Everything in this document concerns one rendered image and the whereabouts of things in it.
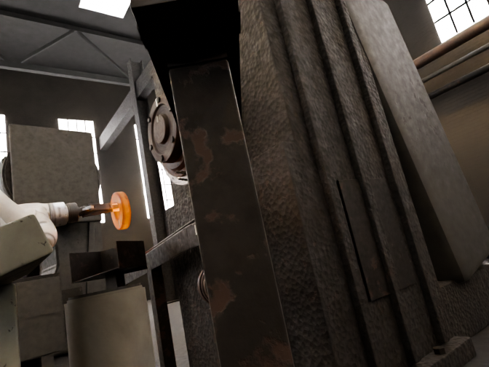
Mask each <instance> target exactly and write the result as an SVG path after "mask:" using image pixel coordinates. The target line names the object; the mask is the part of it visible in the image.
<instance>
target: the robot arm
mask: <svg viewBox="0 0 489 367"><path fill-rule="evenodd" d="M114 211H119V206H118V205H117V203H115V204H111V203H102V204H88V205H82V207H80V208H79V207H78V206H77V204H76V203H75V202H73V203H66V204H65V203H64V202H56V203H48V204H42V203H27V204H21V205H17V204H16V203H15V202H13V201H12V200H11V199H10V198H8V196H7V195H6V194H4V193H3V192H2V191H1V190H0V226H2V225H5V224H8V223H9V222H12V221H15V220H18V219H19V218H22V217H25V216H28V215H31V214H34V215H35V216H36V217H37V219H38V221H39V223H40V225H41V227H42V229H43V231H44V233H45V234H46V236H47V239H48V240H49V243H50V245H51V246H52V247H54V246H55V244H56V242H57V230H56V228H55V227H56V226H65V225H66V224H67V222H68V223H73V222H77V221H78V220H79V216H82V218H84V217H88V216H95V215H100V214H104V213H108V212H114Z"/></svg>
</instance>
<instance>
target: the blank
mask: <svg viewBox="0 0 489 367"><path fill-rule="evenodd" d="M115 203H117V205H118V206H119V211H114V212H111V217H112V220H113V223H114V226H115V227H116V228H117V229H118V230H121V229H127V228H128V227H129V226H130V222H131V208H130V202H129V200H128V197H127V195H126V194H125V193H124V192H115V193H113V195H112V197H111V204H115Z"/></svg>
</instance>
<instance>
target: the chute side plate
mask: <svg viewBox="0 0 489 367"><path fill-rule="evenodd" d="M194 225H195V224H194ZM194 225H193V226H190V227H188V228H186V229H184V230H183V231H182V232H180V233H178V234H177V235H175V236H174V237H172V238H171V239H169V240H168V241H166V242H165V243H163V244H162V245H160V246H159V247H158V248H156V249H155V250H153V251H151V252H150V253H149V254H147V255H146V262H147V266H149V265H151V270H152V269H155V268H157V267H158V266H160V265H162V264H163V263H165V262H167V261H169V260H170V259H173V258H174V257H176V256H178V255H180V254H181V253H183V252H185V251H186V250H188V249H190V248H192V247H195V246H198V245H199V242H198V237H197V233H196V231H195V226H196V225H195V226H194ZM145 273H147V269H144V270H140V271H136V272H131V273H127V274H124V280H125V285H126V284H128V283H130V282H132V281H133V280H135V279H137V278H139V277H140V276H142V275H144V274H145Z"/></svg>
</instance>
